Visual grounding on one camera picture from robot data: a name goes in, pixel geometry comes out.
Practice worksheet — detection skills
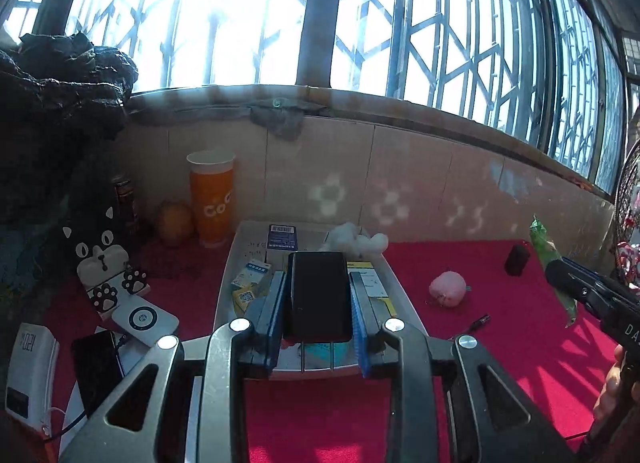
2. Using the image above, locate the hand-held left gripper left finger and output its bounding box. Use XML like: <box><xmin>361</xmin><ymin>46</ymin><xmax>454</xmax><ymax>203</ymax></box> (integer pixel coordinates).
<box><xmin>57</xmin><ymin>270</ymin><xmax>291</xmax><ymax>463</ymax></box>

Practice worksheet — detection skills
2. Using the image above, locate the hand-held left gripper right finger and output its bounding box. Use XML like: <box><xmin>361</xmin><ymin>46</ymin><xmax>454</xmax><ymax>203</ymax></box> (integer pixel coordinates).
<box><xmin>347</xmin><ymin>272</ymin><xmax>576</xmax><ymax>463</ymax></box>

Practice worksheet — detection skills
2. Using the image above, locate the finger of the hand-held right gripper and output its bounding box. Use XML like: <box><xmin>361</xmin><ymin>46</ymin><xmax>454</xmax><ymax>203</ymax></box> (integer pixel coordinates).
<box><xmin>544</xmin><ymin>257</ymin><xmax>608</xmax><ymax>311</ymax></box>

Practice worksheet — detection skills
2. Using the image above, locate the black smartphone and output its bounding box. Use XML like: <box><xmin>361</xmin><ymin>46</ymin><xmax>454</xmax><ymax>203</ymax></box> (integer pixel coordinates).
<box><xmin>70</xmin><ymin>330</ymin><xmax>126</xmax><ymax>419</ymax></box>
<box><xmin>282</xmin><ymin>251</ymin><xmax>353</xmax><ymax>344</ymax></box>

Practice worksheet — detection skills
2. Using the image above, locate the white plastic tray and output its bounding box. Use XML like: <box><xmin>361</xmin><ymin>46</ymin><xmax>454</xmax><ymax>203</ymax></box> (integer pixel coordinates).
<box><xmin>212</xmin><ymin>220</ymin><xmax>428</xmax><ymax>381</ymax></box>

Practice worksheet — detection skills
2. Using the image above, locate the white plush toy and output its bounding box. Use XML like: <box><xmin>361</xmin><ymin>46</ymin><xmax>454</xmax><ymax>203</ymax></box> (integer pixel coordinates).
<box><xmin>320</xmin><ymin>222</ymin><xmax>390</xmax><ymax>258</ymax></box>

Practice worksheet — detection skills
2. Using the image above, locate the person's right hand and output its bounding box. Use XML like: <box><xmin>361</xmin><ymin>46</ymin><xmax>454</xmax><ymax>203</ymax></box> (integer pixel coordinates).
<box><xmin>592</xmin><ymin>343</ymin><xmax>632</xmax><ymax>425</ymax></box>

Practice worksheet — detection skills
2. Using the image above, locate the yellow edged packet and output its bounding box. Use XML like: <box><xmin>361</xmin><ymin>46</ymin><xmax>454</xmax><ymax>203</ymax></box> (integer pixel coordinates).
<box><xmin>347</xmin><ymin>260</ymin><xmax>398</xmax><ymax>319</ymax></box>

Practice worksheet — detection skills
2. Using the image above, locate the green snack packet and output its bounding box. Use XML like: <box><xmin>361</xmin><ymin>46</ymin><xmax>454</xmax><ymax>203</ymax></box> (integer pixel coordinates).
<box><xmin>529</xmin><ymin>217</ymin><xmax>580</xmax><ymax>329</ymax></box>

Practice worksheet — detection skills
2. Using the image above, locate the blue white small box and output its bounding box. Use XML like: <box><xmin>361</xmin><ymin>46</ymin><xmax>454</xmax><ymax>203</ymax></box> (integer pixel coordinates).
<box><xmin>231</xmin><ymin>259</ymin><xmax>273</xmax><ymax>314</ymax></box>

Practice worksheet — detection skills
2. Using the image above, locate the black power adapter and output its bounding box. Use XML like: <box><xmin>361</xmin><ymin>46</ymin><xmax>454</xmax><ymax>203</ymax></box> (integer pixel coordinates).
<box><xmin>504</xmin><ymin>242</ymin><xmax>532</xmax><ymax>278</ymax></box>

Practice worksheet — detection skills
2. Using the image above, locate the red patterned cushion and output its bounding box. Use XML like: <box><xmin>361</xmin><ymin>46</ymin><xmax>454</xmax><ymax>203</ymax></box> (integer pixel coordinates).
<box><xmin>617</xmin><ymin>240</ymin><xmax>640</xmax><ymax>287</ymax></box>

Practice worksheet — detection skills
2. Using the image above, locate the pink plush toy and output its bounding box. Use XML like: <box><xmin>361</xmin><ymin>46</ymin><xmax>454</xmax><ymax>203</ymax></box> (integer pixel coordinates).
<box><xmin>429</xmin><ymin>270</ymin><xmax>473</xmax><ymax>310</ymax></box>

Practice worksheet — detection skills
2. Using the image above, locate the black pen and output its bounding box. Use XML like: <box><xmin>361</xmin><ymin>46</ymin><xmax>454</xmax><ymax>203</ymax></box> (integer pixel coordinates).
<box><xmin>452</xmin><ymin>314</ymin><xmax>492</xmax><ymax>341</ymax></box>

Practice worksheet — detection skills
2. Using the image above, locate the wicker hanging chair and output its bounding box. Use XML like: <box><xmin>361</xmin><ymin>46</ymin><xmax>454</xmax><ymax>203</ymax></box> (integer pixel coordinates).
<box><xmin>612</xmin><ymin>140</ymin><xmax>640</xmax><ymax>289</ymax></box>

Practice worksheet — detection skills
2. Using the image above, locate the red table cloth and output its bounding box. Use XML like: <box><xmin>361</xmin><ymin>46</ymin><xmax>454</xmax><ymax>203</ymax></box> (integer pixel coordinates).
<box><xmin>45</xmin><ymin>238</ymin><xmax>626</xmax><ymax>463</ymax></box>

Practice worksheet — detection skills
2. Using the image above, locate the orange paper cup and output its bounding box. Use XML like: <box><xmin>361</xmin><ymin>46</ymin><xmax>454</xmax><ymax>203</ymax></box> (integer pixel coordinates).
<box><xmin>186</xmin><ymin>150</ymin><xmax>236</xmax><ymax>248</ymax></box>

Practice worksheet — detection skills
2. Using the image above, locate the orange fruit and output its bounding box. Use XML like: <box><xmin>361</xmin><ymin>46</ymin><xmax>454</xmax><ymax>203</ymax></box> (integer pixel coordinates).
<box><xmin>156</xmin><ymin>200</ymin><xmax>195</xmax><ymax>246</ymax></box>

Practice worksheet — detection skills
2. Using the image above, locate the black white cat box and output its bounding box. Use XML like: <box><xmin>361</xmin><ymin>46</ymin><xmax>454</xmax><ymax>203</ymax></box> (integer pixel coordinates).
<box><xmin>61</xmin><ymin>208</ymin><xmax>151</xmax><ymax>321</ymax></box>

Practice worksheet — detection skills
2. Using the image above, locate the dark drink can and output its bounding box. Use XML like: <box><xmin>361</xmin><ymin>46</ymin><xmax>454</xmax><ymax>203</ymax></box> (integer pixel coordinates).
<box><xmin>111</xmin><ymin>174</ymin><xmax>138</xmax><ymax>239</ymax></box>

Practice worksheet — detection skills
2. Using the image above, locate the grey cloth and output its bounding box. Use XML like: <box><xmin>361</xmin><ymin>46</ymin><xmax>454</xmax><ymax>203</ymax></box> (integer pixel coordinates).
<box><xmin>247</xmin><ymin>98</ymin><xmax>321</xmax><ymax>141</ymax></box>

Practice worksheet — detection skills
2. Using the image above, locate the white power bank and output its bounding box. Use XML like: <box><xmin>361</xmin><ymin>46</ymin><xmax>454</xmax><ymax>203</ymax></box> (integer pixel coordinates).
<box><xmin>4</xmin><ymin>323</ymin><xmax>61</xmax><ymax>436</ymax></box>

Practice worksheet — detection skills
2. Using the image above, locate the metal window grille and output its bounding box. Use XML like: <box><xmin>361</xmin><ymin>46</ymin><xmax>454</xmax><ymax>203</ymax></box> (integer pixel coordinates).
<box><xmin>0</xmin><ymin>0</ymin><xmax>640</xmax><ymax>194</ymax></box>

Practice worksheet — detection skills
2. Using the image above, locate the black trash bag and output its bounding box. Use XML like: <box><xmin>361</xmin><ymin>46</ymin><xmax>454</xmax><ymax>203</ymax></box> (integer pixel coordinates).
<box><xmin>0</xmin><ymin>33</ymin><xmax>140</xmax><ymax>224</ymax></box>

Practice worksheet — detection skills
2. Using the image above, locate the white wireless charger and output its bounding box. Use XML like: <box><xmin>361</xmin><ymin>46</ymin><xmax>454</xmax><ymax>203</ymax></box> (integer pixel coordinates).
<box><xmin>111</xmin><ymin>299</ymin><xmax>180</xmax><ymax>346</ymax></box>

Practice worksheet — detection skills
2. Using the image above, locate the white cable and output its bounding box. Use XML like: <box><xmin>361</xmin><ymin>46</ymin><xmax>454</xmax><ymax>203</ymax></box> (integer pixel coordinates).
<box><xmin>42</xmin><ymin>405</ymin><xmax>88</xmax><ymax>439</ymax></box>

